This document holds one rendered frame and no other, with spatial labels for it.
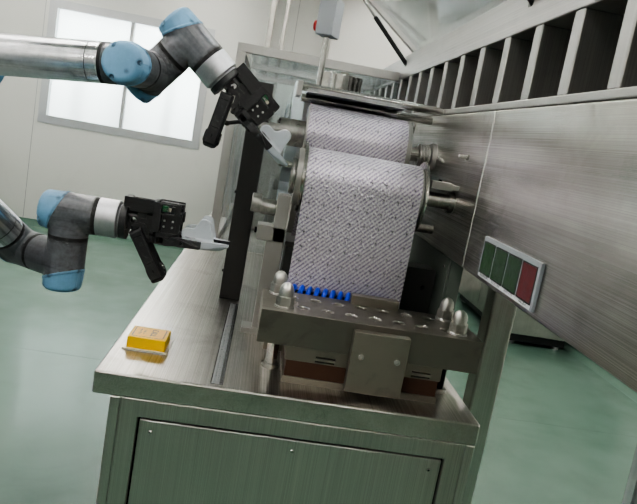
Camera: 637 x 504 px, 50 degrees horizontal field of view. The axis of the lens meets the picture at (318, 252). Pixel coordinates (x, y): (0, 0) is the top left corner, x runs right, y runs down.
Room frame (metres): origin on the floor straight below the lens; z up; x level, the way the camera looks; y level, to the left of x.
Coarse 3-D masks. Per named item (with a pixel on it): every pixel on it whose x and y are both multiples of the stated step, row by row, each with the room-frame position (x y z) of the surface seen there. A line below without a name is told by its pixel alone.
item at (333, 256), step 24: (312, 240) 1.35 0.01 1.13; (336, 240) 1.35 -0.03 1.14; (360, 240) 1.36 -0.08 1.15; (384, 240) 1.36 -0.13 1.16; (408, 240) 1.36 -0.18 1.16; (312, 264) 1.35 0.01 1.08; (336, 264) 1.35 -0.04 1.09; (360, 264) 1.36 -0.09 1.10; (384, 264) 1.36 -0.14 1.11; (336, 288) 1.35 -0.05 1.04; (360, 288) 1.36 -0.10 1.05; (384, 288) 1.36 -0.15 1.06
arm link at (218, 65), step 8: (216, 56) 1.36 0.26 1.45; (224, 56) 1.37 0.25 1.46; (208, 64) 1.35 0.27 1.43; (216, 64) 1.35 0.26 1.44; (224, 64) 1.36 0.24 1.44; (232, 64) 1.37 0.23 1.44; (200, 72) 1.36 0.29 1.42; (208, 72) 1.36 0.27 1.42; (216, 72) 1.35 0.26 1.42; (224, 72) 1.36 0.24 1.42; (208, 80) 1.36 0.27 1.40; (216, 80) 1.36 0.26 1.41
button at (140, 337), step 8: (136, 328) 1.23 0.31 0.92; (144, 328) 1.24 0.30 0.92; (152, 328) 1.25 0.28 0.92; (128, 336) 1.19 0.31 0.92; (136, 336) 1.19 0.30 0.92; (144, 336) 1.20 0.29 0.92; (152, 336) 1.20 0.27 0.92; (160, 336) 1.21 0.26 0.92; (168, 336) 1.23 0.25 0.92; (128, 344) 1.19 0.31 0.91; (136, 344) 1.19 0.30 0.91; (144, 344) 1.19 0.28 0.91; (152, 344) 1.19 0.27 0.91; (160, 344) 1.19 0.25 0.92
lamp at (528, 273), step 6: (528, 264) 0.96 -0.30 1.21; (522, 270) 0.98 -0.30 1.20; (528, 270) 0.96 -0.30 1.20; (534, 270) 0.94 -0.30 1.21; (522, 276) 0.98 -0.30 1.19; (528, 276) 0.95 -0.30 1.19; (534, 276) 0.93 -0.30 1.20; (522, 282) 0.97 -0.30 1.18; (528, 282) 0.95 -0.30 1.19; (522, 288) 0.97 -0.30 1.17; (528, 288) 0.95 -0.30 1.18; (516, 294) 0.98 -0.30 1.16; (522, 294) 0.96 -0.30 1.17; (528, 294) 0.94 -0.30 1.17; (528, 300) 0.94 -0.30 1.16
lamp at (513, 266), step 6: (510, 258) 1.04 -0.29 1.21; (516, 258) 1.01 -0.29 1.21; (510, 264) 1.03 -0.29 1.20; (516, 264) 1.01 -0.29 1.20; (510, 270) 1.02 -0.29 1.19; (516, 270) 1.00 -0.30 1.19; (510, 276) 1.02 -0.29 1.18; (516, 276) 1.00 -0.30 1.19; (504, 282) 1.04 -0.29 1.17; (510, 282) 1.01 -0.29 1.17; (510, 288) 1.01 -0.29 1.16
